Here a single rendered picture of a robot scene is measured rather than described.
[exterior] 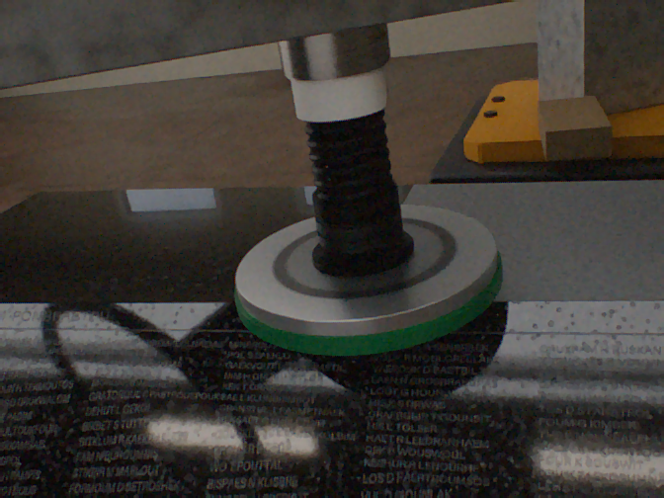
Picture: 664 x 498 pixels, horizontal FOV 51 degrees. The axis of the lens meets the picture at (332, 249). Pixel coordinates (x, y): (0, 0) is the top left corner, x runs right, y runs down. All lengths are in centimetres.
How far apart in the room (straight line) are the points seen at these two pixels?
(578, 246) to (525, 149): 63
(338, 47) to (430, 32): 643
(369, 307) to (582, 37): 96
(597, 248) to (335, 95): 31
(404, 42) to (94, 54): 657
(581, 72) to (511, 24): 546
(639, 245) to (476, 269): 21
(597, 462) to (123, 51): 44
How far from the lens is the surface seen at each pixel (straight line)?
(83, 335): 74
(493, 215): 77
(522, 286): 62
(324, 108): 50
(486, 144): 131
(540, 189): 83
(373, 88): 51
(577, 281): 63
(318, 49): 49
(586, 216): 76
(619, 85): 142
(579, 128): 118
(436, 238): 58
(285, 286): 54
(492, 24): 684
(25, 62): 43
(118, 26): 43
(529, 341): 60
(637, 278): 64
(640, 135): 130
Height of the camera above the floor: 116
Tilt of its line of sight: 24 degrees down
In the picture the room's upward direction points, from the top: 9 degrees counter-clockwise
